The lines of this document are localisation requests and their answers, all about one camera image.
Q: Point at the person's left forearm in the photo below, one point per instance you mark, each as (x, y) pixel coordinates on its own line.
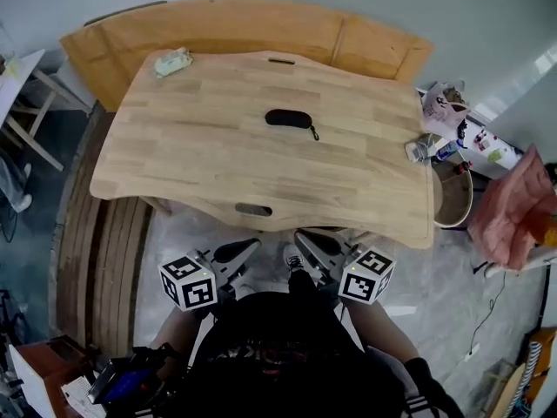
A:
(178, 329)

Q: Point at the person's black shirt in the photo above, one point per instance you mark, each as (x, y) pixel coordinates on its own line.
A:
(283, 364)

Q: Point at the light wooden frame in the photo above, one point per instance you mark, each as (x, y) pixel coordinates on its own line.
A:
(513, 386)

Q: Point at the person's right white shoe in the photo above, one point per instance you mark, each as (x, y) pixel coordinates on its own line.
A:
(293, 257)

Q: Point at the brown cabinet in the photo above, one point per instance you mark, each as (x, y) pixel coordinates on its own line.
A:
(48, 364)

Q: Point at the small green pack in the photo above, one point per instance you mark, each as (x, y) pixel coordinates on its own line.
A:
(498, 155)

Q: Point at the blue label bottle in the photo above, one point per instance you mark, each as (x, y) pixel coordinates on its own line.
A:
(447, 150)

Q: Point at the brown wooden slat boards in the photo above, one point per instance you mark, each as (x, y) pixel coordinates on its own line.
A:
(109, 255)

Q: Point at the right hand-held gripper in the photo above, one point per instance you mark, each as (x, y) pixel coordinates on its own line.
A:
(361, 287)

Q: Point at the white plastic bag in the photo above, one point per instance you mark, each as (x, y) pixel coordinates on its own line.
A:
(444, 109)

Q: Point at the large brown cardboard sheet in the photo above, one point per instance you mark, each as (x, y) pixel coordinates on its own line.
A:
(217, 24)

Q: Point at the pink cloth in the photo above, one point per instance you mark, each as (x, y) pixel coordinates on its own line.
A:
(509, 216)

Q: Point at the small red bottle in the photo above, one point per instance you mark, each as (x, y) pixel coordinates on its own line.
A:
(481, 139)

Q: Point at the white side table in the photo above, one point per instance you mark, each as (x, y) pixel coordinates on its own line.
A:
(500, 139)

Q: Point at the person's right forearm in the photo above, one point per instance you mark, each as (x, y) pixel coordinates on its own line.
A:
(383, 333)

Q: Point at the dark bottle red cap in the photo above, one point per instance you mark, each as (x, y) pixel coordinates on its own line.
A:
(462, 167)

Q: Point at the white power strip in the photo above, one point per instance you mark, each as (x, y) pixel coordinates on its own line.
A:
(472, 352)

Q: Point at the grey white packet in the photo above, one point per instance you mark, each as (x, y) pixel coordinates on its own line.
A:
(420, 148)

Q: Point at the black zippered pouch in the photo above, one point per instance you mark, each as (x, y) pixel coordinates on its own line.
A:
(287, 117)

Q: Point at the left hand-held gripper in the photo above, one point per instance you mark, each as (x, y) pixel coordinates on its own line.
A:
(198, 294)

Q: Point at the white table at left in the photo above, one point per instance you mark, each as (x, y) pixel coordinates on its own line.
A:
(22, 72)

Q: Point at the person's black trouser leg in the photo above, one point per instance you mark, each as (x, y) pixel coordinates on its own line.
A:
(304, 283)

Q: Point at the orange cushion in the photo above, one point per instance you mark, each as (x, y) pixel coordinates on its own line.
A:
(547, 229)

